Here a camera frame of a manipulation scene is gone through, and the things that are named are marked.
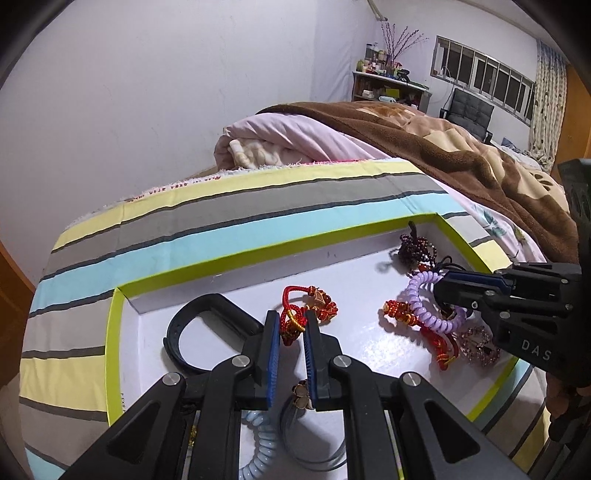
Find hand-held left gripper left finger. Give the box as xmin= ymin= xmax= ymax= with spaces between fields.
xmin=60 ymin=310 xmax=282 ymax=480

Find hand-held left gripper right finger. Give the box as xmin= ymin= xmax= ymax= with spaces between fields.
xmin=302 ymin=314 xmax=532 ymax=480

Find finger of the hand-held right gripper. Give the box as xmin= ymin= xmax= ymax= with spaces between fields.
xmin=442 ymin=265 xmax=519 ymax=295
xmin=434 ymin=279 xmax=500 ymax=320

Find grey hair tie with flower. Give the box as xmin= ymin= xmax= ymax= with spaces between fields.
xmin=279 ymin=379 xmax=347 ymax=472

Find red cord bracelet gold beads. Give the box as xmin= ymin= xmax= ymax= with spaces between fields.
xmin=379 ymin=299 xmax=460 ymax=371
xmin=279 ymin=285 xmax=339 ymax=346

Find purple spiral hair tie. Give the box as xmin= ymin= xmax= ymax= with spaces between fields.
xmin=404 ymin=271 xmax=468 ymax=334

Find pink crystal bracelet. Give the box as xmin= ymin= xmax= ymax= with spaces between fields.
xmin=455 ymin=325 xmax=502 ymax=367

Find light blue spiral hair tie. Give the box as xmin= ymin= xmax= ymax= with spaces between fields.
xmin=238 ymin=408 xmax=282 ymax=480

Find green cardboard box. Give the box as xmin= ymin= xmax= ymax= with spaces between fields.
xmin=105 ymin=212 xmax=532 ymax=428

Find black wristband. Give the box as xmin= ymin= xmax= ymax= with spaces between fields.
xmin=164 ymin=293 xmax=264 ymax=377

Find brown patterned blanket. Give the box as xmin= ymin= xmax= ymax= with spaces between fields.
xmin=256 ymin=100 xmax=580 ymax=266

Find black chair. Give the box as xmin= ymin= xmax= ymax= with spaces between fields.
xmin=438 ymin=88 xmax=496 ymax=144

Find striped bed sheet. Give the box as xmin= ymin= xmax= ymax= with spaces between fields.
xmin=18 ymin=157 xmax=555 ymax=480

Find floral curtain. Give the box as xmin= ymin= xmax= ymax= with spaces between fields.
xmin=530 ymin=39 xmax=568 ymax=174

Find wooden cabinet panel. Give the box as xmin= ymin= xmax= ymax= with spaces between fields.
xmin=561 ymin=65 xmax=591 ymax=162

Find barred window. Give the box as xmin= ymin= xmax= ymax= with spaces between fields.
xmin=430 ymin=35 xmax=539 ymax=125

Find wooden shelf unit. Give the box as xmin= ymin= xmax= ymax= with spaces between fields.
xmin=351 ymin=71 xmax=432 ymax=112

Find pink quilt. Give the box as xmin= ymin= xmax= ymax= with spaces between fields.
xmin=213 ymin=113 xmax=546 ymax=264

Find group of jars and bottles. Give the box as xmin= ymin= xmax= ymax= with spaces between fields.
xmin=355 ymin=43 xmax=411 ymax=81

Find vase of purple branches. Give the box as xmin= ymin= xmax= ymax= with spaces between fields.
xmin=381 ymin=21 xmax=426 ymax=70

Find wooden door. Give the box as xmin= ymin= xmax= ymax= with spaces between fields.
xmin=0 ymin=240 xmax=35 ymax=324

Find dark beaded bracelet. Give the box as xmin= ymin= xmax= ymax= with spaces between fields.
xmin=398 ymin=222 xmax=439 ymax=273

